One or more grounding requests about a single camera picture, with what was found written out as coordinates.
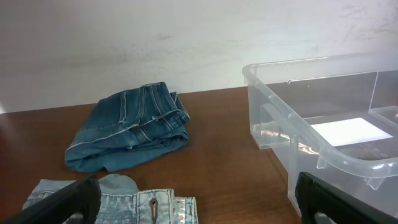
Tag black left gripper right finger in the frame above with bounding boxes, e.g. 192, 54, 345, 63
295, 172, 397, 224

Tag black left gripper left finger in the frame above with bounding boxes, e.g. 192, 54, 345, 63
3, 175, 101, 224

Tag light blue folded jeans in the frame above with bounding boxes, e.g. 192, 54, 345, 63
22, 173, 199, 224

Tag white label in bin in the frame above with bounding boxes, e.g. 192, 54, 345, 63
311, 118, 393, 147

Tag dark blue folded jeans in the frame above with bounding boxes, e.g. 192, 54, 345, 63
64, 82, 190, 172

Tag clear plastic storage bin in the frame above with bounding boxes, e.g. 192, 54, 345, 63
242, 50, 397, 217

